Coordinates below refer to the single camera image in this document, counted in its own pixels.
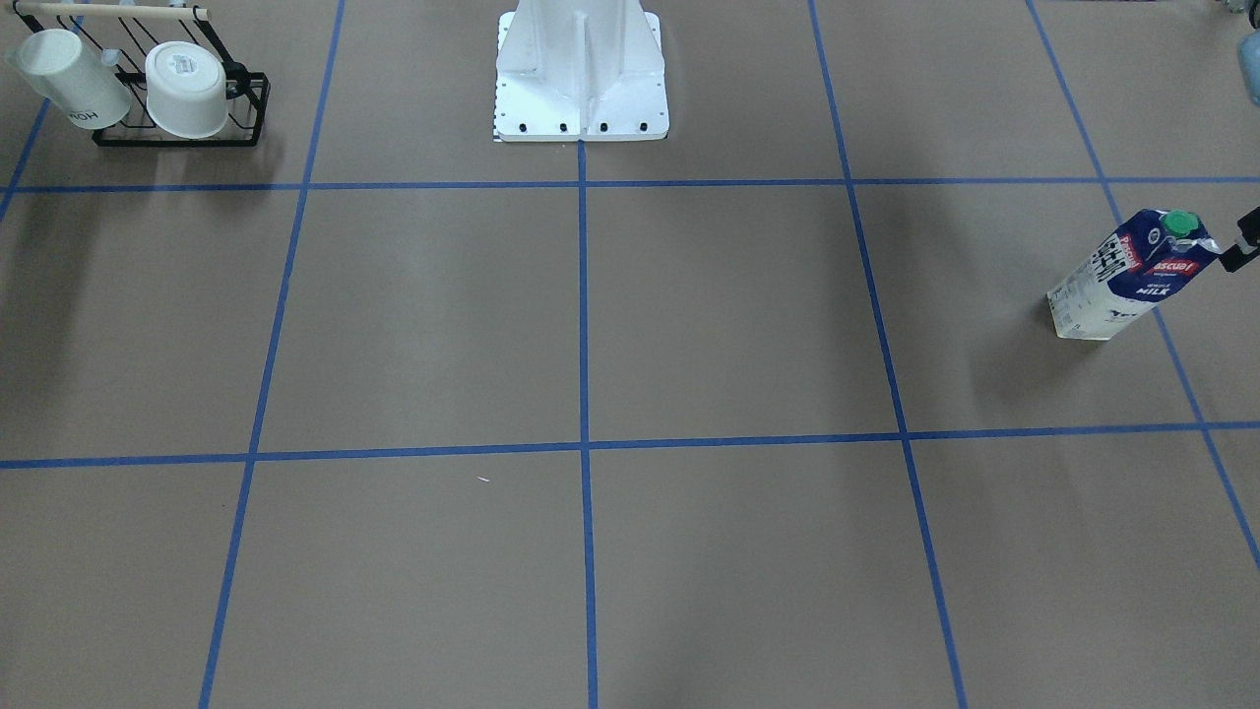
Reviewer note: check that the blue white milk carton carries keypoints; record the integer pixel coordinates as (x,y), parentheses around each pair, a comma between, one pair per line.
(1146,260)

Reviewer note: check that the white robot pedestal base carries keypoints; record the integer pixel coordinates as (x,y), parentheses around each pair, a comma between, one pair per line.
(579,71)

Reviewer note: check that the brown paper table mat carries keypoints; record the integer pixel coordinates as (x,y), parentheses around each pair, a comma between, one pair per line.
(767,414)

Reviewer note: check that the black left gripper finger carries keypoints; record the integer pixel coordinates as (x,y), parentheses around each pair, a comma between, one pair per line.
(1246,247)

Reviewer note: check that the white mug with lettering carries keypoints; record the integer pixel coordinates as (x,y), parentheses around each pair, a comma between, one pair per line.
(60,67)

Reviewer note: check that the white upturned cup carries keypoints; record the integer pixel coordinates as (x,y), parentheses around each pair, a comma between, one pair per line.
(185,90)

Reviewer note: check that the black wire cup rack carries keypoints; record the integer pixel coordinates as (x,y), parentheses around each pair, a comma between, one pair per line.
(139,75)

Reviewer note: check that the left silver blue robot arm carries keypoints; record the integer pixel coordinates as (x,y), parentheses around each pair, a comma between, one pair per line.
(1248,53)

